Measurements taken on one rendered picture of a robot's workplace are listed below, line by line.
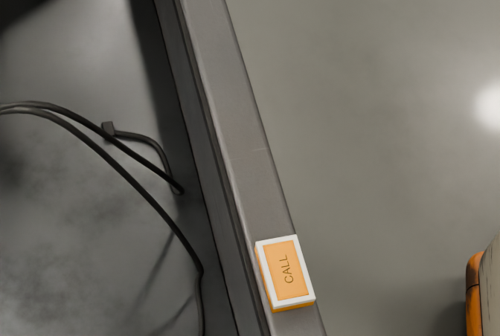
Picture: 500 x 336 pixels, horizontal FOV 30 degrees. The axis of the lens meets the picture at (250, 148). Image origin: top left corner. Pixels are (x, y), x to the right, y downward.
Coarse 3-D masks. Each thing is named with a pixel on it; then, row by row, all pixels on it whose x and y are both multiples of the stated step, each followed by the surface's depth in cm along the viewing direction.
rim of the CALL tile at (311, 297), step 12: (264, 240) 65; (276, 240) 65; (288, 240) 66; (300, 252) 65; (264, 264) 64; (300, 264) 65; (264, 276) 64; (276, 300) 63; (288, 300) 63; (300, 300) 63; (312, 300) 64
